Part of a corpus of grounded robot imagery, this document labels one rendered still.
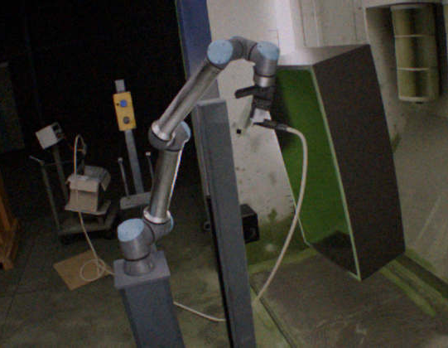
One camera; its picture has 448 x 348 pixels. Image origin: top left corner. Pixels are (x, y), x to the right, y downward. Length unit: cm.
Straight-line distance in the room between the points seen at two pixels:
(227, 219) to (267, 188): 220
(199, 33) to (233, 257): 206
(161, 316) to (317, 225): 117
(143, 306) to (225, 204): 152
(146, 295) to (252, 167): 126
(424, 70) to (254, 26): 127
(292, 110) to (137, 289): 135
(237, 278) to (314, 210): 179
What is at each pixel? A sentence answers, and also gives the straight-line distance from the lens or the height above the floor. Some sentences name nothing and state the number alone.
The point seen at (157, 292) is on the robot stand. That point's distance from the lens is 222.
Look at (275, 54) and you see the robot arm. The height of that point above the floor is 170.
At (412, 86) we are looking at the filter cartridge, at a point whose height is 137.
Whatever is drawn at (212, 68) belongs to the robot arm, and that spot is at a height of 167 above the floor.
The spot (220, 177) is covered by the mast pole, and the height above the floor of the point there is 149.
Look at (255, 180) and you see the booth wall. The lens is 295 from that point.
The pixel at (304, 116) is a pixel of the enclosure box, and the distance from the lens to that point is 244.
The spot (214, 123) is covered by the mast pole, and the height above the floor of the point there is 160.
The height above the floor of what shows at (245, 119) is 143.
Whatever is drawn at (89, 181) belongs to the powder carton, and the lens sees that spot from 410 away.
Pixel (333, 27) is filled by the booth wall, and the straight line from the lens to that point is 311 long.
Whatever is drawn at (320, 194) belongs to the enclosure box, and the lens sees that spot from 262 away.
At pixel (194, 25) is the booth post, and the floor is 194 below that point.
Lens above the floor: 173
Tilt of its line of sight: 18 degrees down
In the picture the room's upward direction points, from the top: 8 degrees counter-clockwise
